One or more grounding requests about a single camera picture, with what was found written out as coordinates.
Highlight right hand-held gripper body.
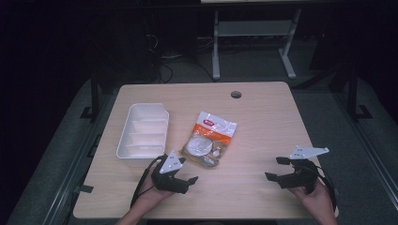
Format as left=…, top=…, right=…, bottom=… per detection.
left=277, top=144, right=330, bottom=195

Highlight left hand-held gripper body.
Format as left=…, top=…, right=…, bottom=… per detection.
left=151, top=149, right=191, bottom=195

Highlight orange and white snack packet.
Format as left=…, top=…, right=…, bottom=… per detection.
left=180, top=110, right=238, bottom=169

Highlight white plastic divided bin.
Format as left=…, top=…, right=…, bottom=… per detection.
left=115, top=102, right=171, bottom=160

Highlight person's right hand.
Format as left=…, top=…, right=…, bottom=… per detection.
left=287, top=179, right=337, bottom=218

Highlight person's left hand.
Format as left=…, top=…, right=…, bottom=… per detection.
left=136, top=167, right=176, bottom=204

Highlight black metal stand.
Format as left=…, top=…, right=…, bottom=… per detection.
left=346, top=64, right=374, bottom=122
left=79, top=69, right=101, bottom=122

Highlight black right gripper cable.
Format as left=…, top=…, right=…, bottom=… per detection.
left=315, top=165, right=340, bottom=214

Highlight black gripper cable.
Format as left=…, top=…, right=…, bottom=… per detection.
left=130, top=155, right=165, bottom=209
left=315, top=165, right=340, bottom=214

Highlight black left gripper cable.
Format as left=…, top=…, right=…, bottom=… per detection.
left=130, top=155, right=165, bottom=209

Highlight metal floor rail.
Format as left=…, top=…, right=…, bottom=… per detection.
left=330, top=92, right=398, bottom=203
left=41, top=88, right=121, bottom=225

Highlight black table side bracket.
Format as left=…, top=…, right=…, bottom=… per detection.
left=86, top=133, right=103, bottom=159
left=74, top=184, right=95, bottom=194

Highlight black floor cables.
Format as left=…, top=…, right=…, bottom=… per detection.
left=145, top=32, right=218, bottom=84

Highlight white metal table frame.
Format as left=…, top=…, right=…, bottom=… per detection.
left=211, top=8, right=303, bottom=82

